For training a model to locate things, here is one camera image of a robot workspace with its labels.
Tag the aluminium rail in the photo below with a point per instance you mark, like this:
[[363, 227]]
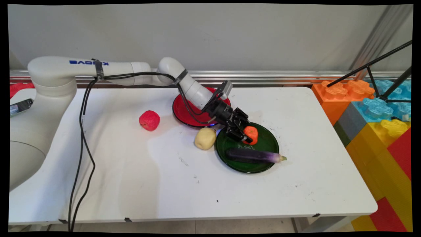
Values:
[[279, 78]]

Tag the red apple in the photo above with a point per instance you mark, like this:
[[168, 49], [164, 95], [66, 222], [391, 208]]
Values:
[[149, 120]]

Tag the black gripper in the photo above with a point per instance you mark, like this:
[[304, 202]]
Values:
[[225, 113]]

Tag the orange giant building block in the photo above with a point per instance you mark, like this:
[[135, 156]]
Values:
[[332, 98]]

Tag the blue giant building block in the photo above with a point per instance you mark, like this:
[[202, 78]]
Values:
[[375, 110]]

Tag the purple eggplant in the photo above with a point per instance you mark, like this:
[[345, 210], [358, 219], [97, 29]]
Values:
[[253, 155]]

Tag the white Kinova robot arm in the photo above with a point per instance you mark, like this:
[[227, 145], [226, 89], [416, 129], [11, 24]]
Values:
[[56, 70]]

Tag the red soft object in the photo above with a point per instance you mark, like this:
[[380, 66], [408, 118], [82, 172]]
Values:
[[19, 89]]

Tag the grey giant building block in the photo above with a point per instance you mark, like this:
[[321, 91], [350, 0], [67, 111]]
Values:
[[350, 123]]

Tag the orange carrot piece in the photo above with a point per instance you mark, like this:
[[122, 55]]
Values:
[[252, 132]]

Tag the black tripod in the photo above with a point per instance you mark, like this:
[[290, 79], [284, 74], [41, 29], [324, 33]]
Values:
[[384, 56]]

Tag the dark green plate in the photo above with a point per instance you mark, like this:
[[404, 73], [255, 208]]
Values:
[[266, 141]]

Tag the white table leg frame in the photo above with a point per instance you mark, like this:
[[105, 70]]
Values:
[[315, 224]]

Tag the yellow giant building block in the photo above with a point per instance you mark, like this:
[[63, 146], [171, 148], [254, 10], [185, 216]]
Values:
[[371, 158]]

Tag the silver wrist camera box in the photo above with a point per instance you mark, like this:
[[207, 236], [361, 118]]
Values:
[[225, 89]]

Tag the red plate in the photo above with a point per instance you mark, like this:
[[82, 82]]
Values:
[[187, 113]]

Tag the smartphone in green case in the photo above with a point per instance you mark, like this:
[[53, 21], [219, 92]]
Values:
[[20, 107]]

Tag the pale yellow potato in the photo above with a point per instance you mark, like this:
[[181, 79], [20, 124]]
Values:
[[205, 138]]

